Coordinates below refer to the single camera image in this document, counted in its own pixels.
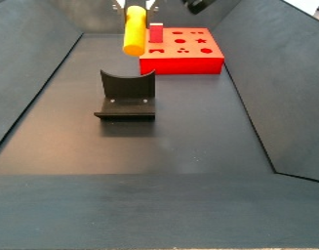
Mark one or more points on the red rectangular peg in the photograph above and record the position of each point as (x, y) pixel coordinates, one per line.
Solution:
(155, 32)

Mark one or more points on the black curved fixture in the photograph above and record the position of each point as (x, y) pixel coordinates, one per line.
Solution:
(129, 96)

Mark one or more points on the red shape sorter block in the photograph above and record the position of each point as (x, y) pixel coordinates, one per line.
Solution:
(187, 52)

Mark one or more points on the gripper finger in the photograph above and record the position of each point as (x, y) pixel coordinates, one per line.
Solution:
(119, 6)
(151, 7)

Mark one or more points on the yellow oval cylinder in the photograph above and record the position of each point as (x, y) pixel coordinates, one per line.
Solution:
(135, 31)

